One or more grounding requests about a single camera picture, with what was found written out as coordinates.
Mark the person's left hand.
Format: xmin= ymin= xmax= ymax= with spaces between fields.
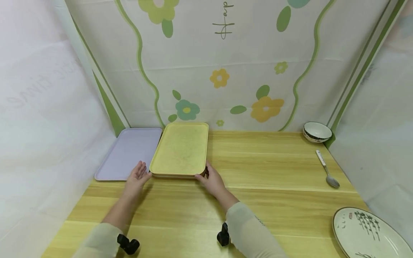
xmin=124 ymin=161 xmax=153 ymax=198

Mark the person's right hand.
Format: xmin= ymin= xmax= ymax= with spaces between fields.
xmin=194 ymin=161 xmax=228 ymax=200

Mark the yellow rectangular tray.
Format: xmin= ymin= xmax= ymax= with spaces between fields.
xmin=148 ymin=122 xmax=210 ymax=180

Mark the person's right forearm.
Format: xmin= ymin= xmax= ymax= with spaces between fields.
xmin=217 ymin=189 xmax=288 ymax=258

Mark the person's left forearm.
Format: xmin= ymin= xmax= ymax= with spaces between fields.
xmin=72 ymin=189 xmax=142 ymax=258

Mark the lilac rectangular tray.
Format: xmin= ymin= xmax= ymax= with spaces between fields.
xmin=94 ymin=127 xmax=163 ymax=182

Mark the black wrist band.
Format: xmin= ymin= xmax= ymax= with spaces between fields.
xmin=216 ymin=222 xmax=230 ymax=247
xmin=116 ymin=234 xmax=141 ymax=255

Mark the white patterned bowl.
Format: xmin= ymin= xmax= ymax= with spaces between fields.
xmin=302 ymin=121 xmax=333 ymax=143

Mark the white plate with plant print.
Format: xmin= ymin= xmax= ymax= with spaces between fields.
xmin=332 ymin=207 xmax=413 ymax=258

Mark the white handled metal spoon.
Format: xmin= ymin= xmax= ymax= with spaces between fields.
xmin=315 ymin=149 xmax=341 ymax=189

